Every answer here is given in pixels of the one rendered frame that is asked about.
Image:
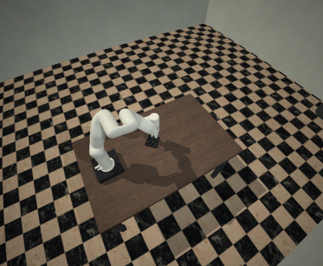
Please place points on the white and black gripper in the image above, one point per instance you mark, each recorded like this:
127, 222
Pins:
155, 135

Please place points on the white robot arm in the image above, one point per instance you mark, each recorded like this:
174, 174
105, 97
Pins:
104, 122

